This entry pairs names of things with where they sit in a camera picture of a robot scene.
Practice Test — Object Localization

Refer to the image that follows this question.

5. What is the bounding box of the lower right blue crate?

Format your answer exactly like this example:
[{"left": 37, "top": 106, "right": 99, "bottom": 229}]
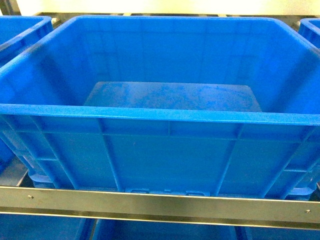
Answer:
[{"left": 235, "top": 226, "right": 320, "bottom": 240}]

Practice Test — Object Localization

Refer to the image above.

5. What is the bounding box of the lower left blue crate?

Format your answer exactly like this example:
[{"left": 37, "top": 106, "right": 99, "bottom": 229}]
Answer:
[{"left": 0, "top": 214, "right": 95, "bottom": 240}]

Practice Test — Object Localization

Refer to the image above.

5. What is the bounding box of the right blue plastic crate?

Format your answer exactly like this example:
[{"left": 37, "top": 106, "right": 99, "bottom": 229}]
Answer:
[{"left": 298, "top": 18, "right": 320, "bottom": 49}]

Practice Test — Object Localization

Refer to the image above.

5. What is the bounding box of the lower blue plastic crate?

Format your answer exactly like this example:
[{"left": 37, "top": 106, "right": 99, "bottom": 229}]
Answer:
[{"left": 92, "top": 220, "right": 237, "bottom": 240}]

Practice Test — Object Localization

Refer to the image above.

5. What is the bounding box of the large blue plastic crate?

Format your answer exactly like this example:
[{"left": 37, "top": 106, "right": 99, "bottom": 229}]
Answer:
[{"left": 0, "top": 14, "right": 320, "bottom": 201}]

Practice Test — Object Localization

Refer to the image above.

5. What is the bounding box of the left blue plastic crate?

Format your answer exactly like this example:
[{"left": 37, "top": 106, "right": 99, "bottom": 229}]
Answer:
[{"left": 0, "top": 15, "right": 54, "bottom": 173}]

